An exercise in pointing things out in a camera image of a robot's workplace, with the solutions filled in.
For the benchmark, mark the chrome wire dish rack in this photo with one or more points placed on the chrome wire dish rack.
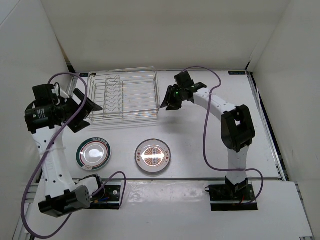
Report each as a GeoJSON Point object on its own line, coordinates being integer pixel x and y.
{"type": "Point", "coordinates": [125, 95]}

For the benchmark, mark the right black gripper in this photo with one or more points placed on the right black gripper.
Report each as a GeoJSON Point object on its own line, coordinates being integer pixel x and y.
{"type": "Point", "coordinates": [173, 105]}

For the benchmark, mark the orange sunburst plate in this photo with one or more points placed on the orange sunburst plate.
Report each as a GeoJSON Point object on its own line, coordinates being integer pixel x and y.
{"type": "Point", "coordinates": [153, 156]}

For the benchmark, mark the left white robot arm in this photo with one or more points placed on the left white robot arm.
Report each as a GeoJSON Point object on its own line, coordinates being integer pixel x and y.
{"type": "Point", "coordinates": [51, 110]}

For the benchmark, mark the green rimmed white plate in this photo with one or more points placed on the green rimmed white plate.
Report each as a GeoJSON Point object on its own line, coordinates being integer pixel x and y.
{"type": "Point", "coordinates": [93, 154]}

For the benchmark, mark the small dark wall label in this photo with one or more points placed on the small dark wall label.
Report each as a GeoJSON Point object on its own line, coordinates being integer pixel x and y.
{"type": "Point", "coordinates": [236, 72]}

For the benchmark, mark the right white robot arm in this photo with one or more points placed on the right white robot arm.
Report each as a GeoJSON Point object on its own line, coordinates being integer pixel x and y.
{"type": "Point", "coordinates": [236, 125]}

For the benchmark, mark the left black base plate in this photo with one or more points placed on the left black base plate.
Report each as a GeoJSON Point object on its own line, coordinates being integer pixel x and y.
{"type": "Point", "coordinates": [111, 199]}

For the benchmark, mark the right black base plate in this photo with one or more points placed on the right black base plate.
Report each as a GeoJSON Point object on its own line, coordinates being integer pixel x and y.
{"type": "Point", "coordinates": [222, 201]}

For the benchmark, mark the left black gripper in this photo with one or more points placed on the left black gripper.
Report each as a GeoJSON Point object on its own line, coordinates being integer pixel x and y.
{"type": "Point", "coordinates": [80, 124]}

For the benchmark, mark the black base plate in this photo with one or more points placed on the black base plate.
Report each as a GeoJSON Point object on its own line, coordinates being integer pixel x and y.
{"type": "Point", "coordinates": [111, 199]}
{"type": "Point", "coordinates": [222, 201]}

